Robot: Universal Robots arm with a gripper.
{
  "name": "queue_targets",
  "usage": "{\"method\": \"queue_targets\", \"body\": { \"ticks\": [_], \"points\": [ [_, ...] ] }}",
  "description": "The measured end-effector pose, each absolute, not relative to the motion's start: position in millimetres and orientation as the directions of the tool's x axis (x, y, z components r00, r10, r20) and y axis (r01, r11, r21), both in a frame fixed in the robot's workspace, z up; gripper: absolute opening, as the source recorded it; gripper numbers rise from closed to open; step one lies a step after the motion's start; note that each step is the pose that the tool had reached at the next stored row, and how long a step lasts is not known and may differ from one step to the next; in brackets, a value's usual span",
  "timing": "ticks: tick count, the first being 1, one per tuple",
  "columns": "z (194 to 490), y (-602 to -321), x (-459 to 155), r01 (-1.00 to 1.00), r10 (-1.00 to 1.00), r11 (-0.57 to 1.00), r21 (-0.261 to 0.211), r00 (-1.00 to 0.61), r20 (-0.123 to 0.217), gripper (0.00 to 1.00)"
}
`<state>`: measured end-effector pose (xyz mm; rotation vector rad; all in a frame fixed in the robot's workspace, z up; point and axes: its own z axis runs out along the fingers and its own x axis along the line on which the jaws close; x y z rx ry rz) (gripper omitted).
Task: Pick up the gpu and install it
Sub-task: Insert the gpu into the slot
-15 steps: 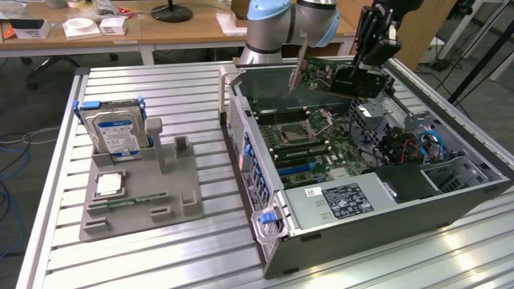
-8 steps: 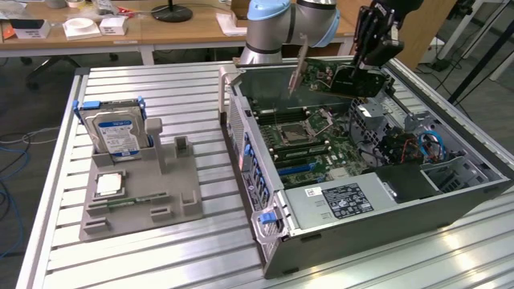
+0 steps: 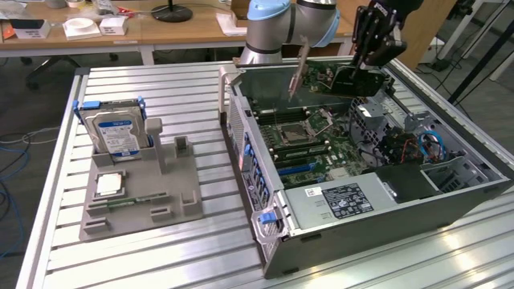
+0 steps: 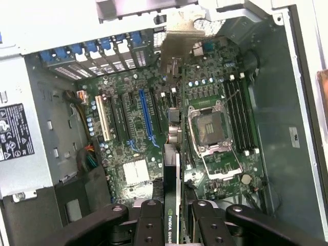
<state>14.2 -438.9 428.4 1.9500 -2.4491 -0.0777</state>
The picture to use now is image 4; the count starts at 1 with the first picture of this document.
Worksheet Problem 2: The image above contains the multicoloured wire bundle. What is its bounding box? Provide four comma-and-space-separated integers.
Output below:
75, 145, 99, 179

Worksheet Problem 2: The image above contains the thin metal locking lever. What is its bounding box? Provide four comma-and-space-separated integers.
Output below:
221, 89, 241, 106

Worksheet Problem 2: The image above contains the CPU socket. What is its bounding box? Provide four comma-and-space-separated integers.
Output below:
187, 101, 234, 157

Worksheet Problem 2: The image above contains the open dark grey PC case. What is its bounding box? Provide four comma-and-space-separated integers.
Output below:
0, 0, 328, 246

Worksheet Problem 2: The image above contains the green motherboard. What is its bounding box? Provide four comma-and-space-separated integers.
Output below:
76, 33, 267, 208

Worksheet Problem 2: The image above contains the black RAM slot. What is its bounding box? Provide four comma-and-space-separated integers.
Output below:
224, 78, 245, 154
239, 72, 259, 154
229, 74, 250, 156
234, 78, 255, 154

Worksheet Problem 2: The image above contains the white expansion slot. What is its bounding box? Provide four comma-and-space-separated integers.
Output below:
95, 95, 112, 141

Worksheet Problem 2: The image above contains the white case sticker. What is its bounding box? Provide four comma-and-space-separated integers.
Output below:
289, 127, 300, 149

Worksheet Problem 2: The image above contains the yellow and black wire bundle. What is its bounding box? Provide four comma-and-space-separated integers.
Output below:
63, 89, 90, 140

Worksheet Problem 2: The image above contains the metal socket cover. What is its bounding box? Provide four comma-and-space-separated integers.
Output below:
201, 147, 244, 180

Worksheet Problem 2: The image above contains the blue expansion slot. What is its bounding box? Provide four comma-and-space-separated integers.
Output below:
138, 89, 155, 146

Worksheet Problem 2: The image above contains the grey power supply unit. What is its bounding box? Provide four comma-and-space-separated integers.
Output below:
0, 55, 56, 199

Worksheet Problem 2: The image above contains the silver chipset heatsink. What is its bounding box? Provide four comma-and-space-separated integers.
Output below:
122, 160, 151, 185

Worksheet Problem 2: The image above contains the black expansion slot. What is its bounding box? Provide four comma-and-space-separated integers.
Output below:
150, 88, 164, 135
111, 96, 124, 140
119, 92, 132, 139

